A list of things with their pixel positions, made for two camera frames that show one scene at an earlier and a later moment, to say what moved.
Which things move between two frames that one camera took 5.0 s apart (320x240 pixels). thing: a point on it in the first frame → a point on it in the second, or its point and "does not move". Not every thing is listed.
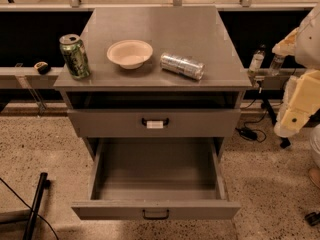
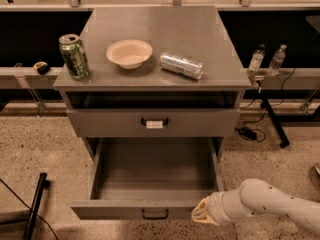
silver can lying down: [182, 66] does not move
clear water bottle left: [257, 59] does not move
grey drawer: [156, 179] does not move
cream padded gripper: [309, 45] → [215, 208]
